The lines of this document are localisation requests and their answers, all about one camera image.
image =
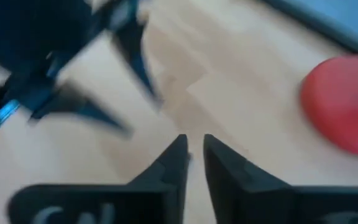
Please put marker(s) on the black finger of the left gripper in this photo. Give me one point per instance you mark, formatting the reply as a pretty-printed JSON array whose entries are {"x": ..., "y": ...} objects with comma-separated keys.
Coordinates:
[
  {"x": 73, "y": 102},
  {"x": 135, "y": 59}
]

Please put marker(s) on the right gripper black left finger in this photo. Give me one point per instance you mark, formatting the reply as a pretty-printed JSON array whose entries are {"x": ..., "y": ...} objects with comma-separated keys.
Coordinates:
[{"x": 154, "y": 202}]

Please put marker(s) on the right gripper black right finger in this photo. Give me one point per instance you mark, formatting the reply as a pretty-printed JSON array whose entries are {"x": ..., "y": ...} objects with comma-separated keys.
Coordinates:
[{"x": 253, "y": 202}]

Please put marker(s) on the red desk lamp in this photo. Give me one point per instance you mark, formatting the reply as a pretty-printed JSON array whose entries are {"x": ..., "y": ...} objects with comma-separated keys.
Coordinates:
[{"x": 343, "y": 105}]

